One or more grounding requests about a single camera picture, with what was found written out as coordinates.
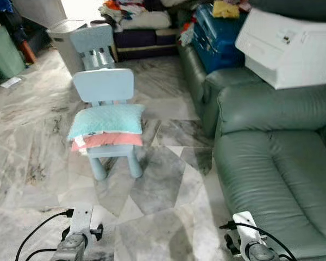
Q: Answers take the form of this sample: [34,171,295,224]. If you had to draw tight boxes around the teal quilted pillow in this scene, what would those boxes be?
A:
[67,103,145,141]

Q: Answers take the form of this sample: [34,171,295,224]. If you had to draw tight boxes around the green leather sofa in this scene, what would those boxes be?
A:
[177,38,326,261]

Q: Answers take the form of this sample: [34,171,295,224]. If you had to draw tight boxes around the pink pillow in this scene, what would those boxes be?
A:
[71,132,144,153]

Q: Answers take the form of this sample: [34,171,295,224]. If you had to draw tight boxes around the dark purple sofa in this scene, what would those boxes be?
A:
[90,21,180,61]

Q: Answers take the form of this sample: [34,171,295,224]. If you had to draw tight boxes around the light blue child chair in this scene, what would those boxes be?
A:
[69,24,118,71]
[72,68,144,181]

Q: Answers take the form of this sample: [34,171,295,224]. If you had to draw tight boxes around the white paper sheet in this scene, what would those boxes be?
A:
[0,77,23,89]

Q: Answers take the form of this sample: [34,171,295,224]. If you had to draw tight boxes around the white lidded bin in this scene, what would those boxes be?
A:
[46,20,88,76]

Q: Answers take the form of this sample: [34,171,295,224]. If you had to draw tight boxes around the orange stick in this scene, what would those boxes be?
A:
[19,41,37,65]

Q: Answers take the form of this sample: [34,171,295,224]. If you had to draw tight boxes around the blue plastic crate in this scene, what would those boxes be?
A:
[193,4,248,74]

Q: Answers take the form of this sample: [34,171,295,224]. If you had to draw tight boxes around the white red cloth bundle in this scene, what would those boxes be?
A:
[178,21,196,47]

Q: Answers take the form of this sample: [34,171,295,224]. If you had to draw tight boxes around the pile of clothes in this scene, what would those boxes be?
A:
[101,0,172,32]

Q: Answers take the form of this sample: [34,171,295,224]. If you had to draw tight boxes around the dark blue clothing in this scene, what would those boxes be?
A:
[0,0,28,44]

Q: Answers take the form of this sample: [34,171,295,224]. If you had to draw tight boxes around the yellow cloth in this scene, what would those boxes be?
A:
[212,0,241,19]

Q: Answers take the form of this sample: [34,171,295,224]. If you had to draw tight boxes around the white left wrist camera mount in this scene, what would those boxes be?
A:
[67,204,94,240]

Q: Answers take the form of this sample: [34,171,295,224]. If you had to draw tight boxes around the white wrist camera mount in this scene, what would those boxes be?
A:
[67,204,94,240]
[232,211,261,245]

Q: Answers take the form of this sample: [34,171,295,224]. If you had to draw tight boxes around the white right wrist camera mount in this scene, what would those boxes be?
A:
[232,211,261,245]

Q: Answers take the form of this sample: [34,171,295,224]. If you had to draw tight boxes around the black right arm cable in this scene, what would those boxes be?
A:
[220,220,298,261]

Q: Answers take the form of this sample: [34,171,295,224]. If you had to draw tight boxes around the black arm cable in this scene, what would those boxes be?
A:
[15,208,75,261]
[220,220,298,261]

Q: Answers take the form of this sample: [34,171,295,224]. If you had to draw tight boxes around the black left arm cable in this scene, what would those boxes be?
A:
[15,208,75,261]

